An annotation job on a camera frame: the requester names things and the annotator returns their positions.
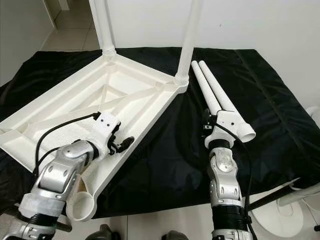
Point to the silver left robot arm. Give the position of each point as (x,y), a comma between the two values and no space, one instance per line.
(60,175)

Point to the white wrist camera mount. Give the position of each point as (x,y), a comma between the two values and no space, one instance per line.
(225,120)
(107,122)

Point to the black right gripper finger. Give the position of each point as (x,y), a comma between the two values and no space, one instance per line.
(205,118)

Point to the white plastic children table top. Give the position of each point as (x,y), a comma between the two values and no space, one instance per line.
(115,95)

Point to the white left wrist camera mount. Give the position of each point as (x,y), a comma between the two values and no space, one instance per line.
(107,122)

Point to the white standing fan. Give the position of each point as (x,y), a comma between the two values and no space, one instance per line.
(280,215)

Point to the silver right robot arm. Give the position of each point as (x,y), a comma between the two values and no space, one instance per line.
(222,170)

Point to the black metal table leg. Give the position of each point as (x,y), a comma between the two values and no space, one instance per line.
(272,196)
(60,226)

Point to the black fabric table cover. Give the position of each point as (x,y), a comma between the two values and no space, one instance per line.
(180,150)

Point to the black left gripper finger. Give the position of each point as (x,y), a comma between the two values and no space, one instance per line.
(127,143)

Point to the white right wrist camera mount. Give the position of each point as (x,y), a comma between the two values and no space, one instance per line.
(225,120)

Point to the grey robot left leg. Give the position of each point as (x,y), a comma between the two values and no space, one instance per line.
(105,232)

